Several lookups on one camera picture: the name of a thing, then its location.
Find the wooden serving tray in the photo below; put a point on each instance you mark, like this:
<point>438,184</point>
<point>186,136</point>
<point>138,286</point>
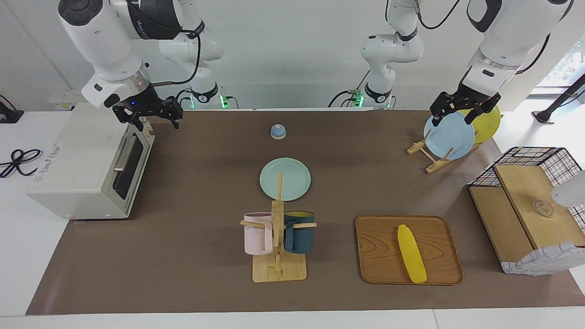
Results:
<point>379,251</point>

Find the wooden plate rack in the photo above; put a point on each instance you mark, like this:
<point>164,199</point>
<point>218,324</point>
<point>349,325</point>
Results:
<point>434,165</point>

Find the white rounded device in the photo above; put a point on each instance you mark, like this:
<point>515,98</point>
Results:
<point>571,189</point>

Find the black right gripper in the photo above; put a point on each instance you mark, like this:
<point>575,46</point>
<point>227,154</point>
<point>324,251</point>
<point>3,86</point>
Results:
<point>146,106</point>

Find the pink mug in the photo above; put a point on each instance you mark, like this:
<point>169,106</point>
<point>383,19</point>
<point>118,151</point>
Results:
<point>256,235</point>

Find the light green plate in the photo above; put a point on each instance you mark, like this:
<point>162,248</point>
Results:
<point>292,178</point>

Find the white toaster oven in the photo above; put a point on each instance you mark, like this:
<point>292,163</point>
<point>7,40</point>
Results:
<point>73,155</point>

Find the oven door with glass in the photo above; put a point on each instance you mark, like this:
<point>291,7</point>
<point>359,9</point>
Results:
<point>135,171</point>

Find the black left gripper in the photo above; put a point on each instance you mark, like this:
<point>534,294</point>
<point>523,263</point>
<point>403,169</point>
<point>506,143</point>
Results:
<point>466,101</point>

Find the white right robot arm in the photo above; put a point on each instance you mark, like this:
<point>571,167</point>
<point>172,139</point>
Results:
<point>100,41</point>

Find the yellow corn cob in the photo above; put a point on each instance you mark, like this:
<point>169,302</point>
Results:
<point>411,253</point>

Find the white checked basket liner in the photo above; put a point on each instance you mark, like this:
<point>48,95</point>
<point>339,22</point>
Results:
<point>544,260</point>

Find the small blue bell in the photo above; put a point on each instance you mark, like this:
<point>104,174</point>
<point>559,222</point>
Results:
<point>278,132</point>

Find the wooden mug rack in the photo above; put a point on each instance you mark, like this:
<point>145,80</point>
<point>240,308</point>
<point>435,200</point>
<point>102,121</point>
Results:
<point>279,269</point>

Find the dark blue mug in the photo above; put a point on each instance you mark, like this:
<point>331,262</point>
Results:
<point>301,237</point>

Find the yellow plate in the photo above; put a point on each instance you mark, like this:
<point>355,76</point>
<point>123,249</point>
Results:
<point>489,123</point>

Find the small clear glass piece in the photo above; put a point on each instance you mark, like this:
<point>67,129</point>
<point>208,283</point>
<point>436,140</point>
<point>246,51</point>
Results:
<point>543,208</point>

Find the black clamp base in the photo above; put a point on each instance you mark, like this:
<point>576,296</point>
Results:
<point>9,114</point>

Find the white wall socket box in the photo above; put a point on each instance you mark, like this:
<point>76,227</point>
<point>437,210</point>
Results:
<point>61,105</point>

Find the brown table mat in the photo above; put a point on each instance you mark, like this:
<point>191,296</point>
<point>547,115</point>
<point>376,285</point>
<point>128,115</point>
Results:
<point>205,192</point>

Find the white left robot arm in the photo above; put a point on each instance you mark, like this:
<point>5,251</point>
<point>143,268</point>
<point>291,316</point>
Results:
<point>512,36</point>

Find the black stand leg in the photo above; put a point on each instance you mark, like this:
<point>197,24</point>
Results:
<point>555,105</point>

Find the light blue plate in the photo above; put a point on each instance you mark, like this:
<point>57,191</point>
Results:
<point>450,137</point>

